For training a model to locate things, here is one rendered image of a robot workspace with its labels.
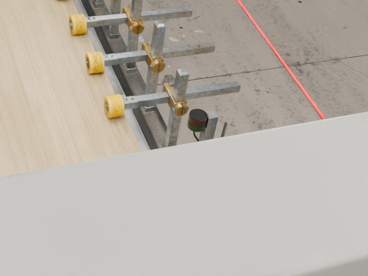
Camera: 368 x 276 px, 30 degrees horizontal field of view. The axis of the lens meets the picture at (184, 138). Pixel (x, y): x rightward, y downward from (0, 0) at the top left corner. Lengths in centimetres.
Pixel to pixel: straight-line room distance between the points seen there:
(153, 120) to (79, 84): 36
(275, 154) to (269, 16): 463
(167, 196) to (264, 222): 3
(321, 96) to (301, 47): 48
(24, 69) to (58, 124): 32
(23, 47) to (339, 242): 262
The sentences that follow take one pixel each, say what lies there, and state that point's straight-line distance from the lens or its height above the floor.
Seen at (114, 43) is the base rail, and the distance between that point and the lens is 315.
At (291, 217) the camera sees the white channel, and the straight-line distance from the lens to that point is 18.
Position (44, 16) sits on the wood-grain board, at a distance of 295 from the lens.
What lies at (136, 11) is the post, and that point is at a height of 102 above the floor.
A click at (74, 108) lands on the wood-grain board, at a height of 90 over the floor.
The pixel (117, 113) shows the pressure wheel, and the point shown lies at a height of 94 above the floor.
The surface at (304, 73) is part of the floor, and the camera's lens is 440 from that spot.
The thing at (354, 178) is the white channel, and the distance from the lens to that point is 20.
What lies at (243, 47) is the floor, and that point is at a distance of 447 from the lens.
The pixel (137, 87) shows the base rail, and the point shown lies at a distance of 293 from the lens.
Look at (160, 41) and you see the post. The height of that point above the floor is 105.
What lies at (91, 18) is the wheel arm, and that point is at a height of 96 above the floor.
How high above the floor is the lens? 259
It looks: 44 degrees down
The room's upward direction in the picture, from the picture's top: 11 degrees clockwise
